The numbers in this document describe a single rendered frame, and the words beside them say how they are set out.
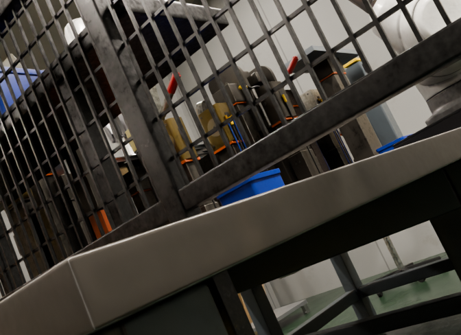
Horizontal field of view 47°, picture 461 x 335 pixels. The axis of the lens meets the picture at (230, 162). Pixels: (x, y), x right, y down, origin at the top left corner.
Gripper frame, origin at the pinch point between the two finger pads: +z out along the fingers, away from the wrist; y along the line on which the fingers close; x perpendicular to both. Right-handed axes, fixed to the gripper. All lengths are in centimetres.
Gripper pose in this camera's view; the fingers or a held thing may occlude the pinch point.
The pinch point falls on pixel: (129, 149)
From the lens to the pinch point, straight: 152.3
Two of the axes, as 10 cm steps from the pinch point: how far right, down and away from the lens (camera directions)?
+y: -7.0, 4.2, 5.8
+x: -5.9, 1.2, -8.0
